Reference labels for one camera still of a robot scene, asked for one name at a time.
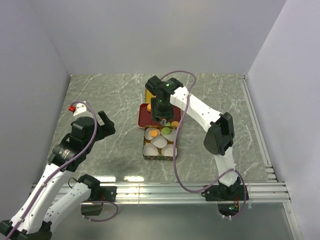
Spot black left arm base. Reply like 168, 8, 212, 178
80, 186, 117, 217

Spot round orange sandwich cookie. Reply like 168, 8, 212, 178
147, 103, 152, 112

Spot white paper cup bottom-right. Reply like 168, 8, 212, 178
161, 144, 174, 157

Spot white paper cup top-left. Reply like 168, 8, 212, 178
144, 127, 160, 141

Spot silver metal tongs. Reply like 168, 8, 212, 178
160, 119, 167, 126

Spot orange round waffle cookie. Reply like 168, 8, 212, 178
149, 129, 159, 138

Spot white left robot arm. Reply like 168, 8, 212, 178
0, 110, 117, 240

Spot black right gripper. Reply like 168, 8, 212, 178
150, 97, 175, 123

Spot orange pumpkin cookie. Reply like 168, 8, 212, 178
171, 121, 179, 128

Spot gold tin lid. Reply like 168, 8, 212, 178
145, 89, 156, 104

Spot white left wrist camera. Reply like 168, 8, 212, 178
68, 103, 87, 119

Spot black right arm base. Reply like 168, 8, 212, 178
201, 184, 249, 220

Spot white paper cup bottom-left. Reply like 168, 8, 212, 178
143, 142, 159, 156

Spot aluminium mounting rail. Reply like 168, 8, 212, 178
29, 182, 292, 205

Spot green gold cookie tin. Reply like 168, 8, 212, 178
142, 125, 177, 161

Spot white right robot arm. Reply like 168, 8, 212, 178
145, 75, 248, 201

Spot red rectangular tray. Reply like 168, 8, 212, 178
137, 103, 182, 129

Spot white paper cup top-right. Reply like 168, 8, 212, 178
160, 128, 176, 142

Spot white paper cup centre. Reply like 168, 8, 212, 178
150, 135, 168, 149

